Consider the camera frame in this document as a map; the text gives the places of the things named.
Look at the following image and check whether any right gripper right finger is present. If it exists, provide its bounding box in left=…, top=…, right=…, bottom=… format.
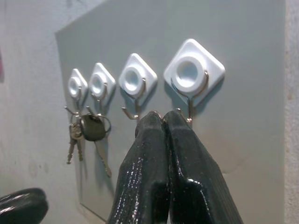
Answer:
left=163, top=110, right=245, bottom=224

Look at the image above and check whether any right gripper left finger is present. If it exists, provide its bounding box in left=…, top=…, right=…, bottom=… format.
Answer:
left=106, top=111, right=171, bottom=224

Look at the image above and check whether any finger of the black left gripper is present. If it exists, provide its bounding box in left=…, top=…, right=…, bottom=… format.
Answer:
left=0, top=188, right=49, bottom=224

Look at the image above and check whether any black head car key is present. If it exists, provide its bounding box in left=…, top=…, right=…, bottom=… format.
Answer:
left=80, top=113, right=113, bottom=178

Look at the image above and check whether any silver key bunch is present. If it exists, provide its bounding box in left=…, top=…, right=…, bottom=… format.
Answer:
left=66, top=114, right=85, bottom=165

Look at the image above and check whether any grey wall panel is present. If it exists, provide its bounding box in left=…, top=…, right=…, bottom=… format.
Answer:
left=55, top=0, right=287, bottom=224

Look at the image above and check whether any white square wall hook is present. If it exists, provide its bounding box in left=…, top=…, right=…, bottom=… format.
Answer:
left=163, top=38, right=226, bottom=124
left=118, top=53, right=158, bottom=121
left=64, top=68, right=89, bottom=119
left=85, top=62, right=117, bottom=117

